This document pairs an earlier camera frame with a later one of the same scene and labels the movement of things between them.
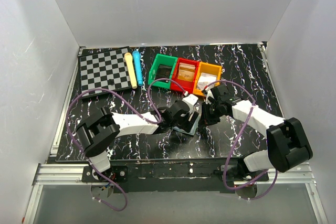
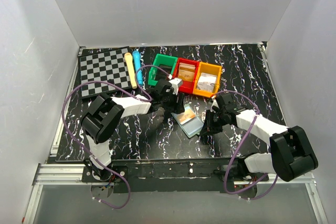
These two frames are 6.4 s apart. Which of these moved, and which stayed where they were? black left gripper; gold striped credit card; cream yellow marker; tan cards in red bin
Moved: black left gripper
Stayed: tan cards in red bin; gold striped credit card; cream yellow marker
